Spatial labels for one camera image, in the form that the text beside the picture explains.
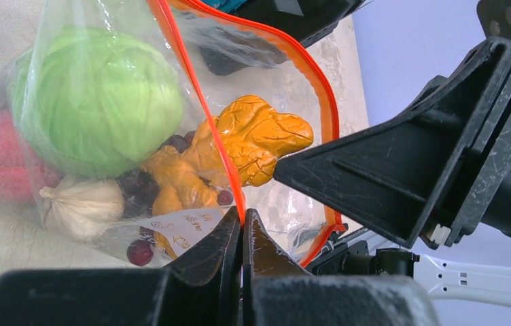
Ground orange food piece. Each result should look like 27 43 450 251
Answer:
140 94 315 259

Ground green cabbage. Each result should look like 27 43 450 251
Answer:
10 26 184 179

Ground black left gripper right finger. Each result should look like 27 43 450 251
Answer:
243 209 440 325

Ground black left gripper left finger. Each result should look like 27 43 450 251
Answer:
0 207 242 325

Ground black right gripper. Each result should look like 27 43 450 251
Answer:
273 1 511 249

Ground clear zip bag orange zipper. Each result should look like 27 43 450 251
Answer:
0 1 344 267

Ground black toolbox clear lids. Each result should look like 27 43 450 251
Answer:
199 1 368 76

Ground white garlic bulb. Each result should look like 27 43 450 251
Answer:
39 175 125 242

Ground pink peach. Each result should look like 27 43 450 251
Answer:
0 109 60 204

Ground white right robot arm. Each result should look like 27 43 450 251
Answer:
273 1 511 307

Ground red grape bunch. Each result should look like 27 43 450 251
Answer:
116 130 234 267

